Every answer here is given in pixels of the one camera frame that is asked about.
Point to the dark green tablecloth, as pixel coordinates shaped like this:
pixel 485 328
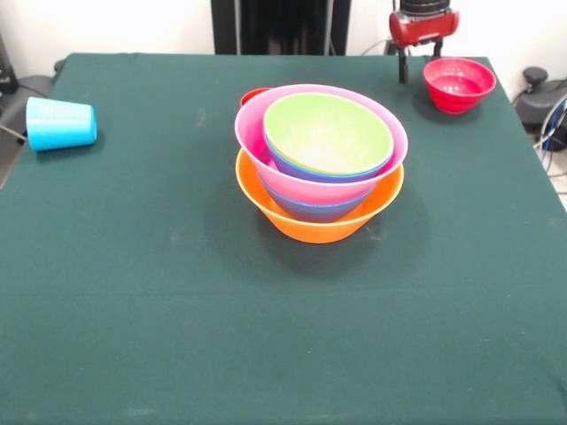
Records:
pixel 221 310

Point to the blue bowl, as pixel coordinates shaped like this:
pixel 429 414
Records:
pixel 319 212
pixel 328 176

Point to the red cup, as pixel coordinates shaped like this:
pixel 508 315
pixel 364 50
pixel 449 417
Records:
pixel 250 95

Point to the small pink-red bowl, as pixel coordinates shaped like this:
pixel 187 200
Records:
pixel 458 90

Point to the orange bowl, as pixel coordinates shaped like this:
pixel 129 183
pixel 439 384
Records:
pixel 323 232

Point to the green bowl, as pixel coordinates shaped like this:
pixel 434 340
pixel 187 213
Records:
pixel 328 133

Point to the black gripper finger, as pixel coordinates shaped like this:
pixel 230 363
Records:
pixel 402 66
pixel 437 49

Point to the large pink bowl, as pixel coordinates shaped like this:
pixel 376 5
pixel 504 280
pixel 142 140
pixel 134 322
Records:
pixel 252 133

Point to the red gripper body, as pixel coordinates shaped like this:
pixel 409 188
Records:
pixel 423 30

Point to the blue cup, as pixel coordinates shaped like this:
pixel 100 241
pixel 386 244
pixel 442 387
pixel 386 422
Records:
pixel 59 124

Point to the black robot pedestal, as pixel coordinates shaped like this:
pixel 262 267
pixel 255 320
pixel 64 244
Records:
pixel 305 20

